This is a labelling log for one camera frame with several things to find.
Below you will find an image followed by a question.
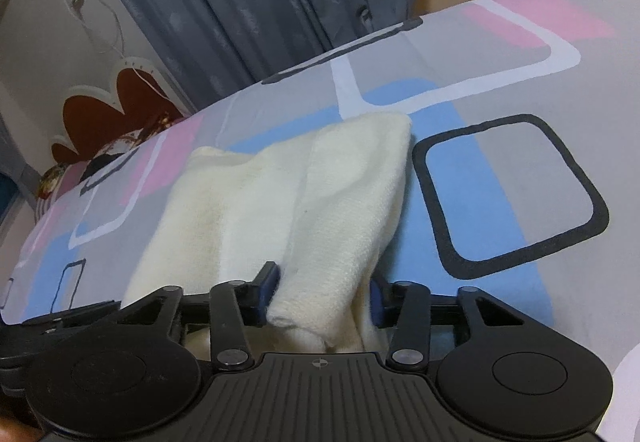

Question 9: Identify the red white scalloped headboard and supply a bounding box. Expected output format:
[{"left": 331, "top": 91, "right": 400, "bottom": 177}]
[{"left": 51, "top": 56, "right": 190, "bottom": 164}]

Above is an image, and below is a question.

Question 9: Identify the white charger cable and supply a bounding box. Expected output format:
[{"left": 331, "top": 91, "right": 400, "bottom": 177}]
[{"left": 63, "top": 0, "right": 174, "bottom": 103}]

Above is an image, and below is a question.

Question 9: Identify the person hand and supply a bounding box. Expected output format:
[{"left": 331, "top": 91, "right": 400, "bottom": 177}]
[{"left": 0, "top": 416, "right": 42, "bottom": 442}]

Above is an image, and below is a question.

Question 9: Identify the cream knit sweater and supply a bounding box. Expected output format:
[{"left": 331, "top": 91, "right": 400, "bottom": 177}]
[{"left": 124, "top": 113, "right": 411, "bottom": 354}]

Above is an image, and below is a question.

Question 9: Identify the patterned grey pink bedsheet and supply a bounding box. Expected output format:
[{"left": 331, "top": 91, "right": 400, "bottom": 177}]
[{"left": 1, "top": 0, "right": 639, "bottom": 399}]

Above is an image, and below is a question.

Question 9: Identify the floral striped pillow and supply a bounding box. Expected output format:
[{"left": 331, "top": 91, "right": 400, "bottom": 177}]
[{"left": 34, "top": 112, "right": 184, "bottom": 222}]

